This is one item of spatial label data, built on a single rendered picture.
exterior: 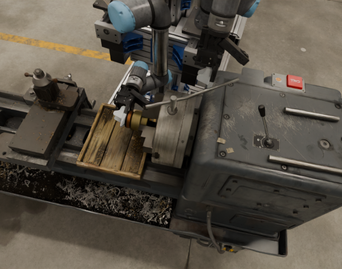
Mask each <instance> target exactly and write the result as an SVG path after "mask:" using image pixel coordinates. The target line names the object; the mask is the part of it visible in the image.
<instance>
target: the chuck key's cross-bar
mask: <svg viewBox="0 0 342 269"><path fill-rule="evenodd" d="M237 81H239V78H238V77H237V78H234V79H232V80H229V81H227V82H223V83H221V84H218V85H215V86H212V87H210V88H207V89H204V90H202V91H199V92H196V93H193V94H190V95H188V96H185V97H181V98H177V102H178V101H183V100H187V99H189V98H192V97H195V96H198V95H201V94H203V93H206V92H209V91H212V90H214V89H217V88H220V87H222V86H225V85H228V84H231V83H234V82H237ZM170 103H171V101H170V100H167V101H162V102H157V103H154V104H149V105H145V107H146V109H147V108H152V107H156V106H161V105H165V104H170Z"/></svg>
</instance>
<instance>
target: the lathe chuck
mask: <svg viewBox="0 0 342 269"><path fill-rule="evenodd" d="M168 91H172V93H171V92H168ZM172 95H175V96H176V97H177V98H181V97H185V96H187V95H188V93H184V92H179V91H173V90H169V89H167V91H166V92H165V94H164V97H163V100H162V101H167V100H170V98H171V96H172ZM186 102H187V100H183V101H178V102H176V109H177V112H176V113H175V114H170V113H169V112H168V108H169V107H170V104H165V105H161V108H160V112H159V115H158V120H157V125H156V129H155V135H154V141H153V148H152V153H155V152H157V153H158V154H159V155H160V157H159V158H158V159H155V158H154V157H152V162H153V163H158V164H162V165H167V166H171V167H172V166H173V163H174V157H175V154H176V149H177V144H178V139H179V134H180V129H181V125H182V119H183V116H184V112H185V107H186Z"/></svg>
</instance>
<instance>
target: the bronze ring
mask: <svg viewBox="0 0 342 269"><path fill-rule="evenodd" d="M149 119H150V118H148V117H143V116H142V112H139V111H131V110H129V111H128V112H127V114H126V117H125V127H126V128H129V129H130V128H131V130H134V131H138V128H139V125H140V124H141V125H145V126H148V125H149Z"/></svg>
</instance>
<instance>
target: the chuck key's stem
mask: <svg viewBox="0 0 342 269"><path fill-rule="evenodd" d="M170 101H171V103H170V111H171V112H174V109H175V107H176V102H177V97H176V96H175V95H172V96H171V98H170Z"/></svg>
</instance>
